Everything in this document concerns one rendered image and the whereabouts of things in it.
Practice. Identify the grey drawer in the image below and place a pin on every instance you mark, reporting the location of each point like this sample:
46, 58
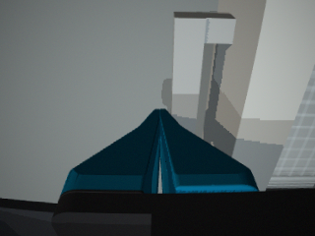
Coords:
257, 81

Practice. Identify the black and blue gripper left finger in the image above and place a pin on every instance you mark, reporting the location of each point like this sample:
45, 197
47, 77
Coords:
127, 164

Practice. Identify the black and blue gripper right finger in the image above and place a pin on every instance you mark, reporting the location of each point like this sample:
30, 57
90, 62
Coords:
189, 164

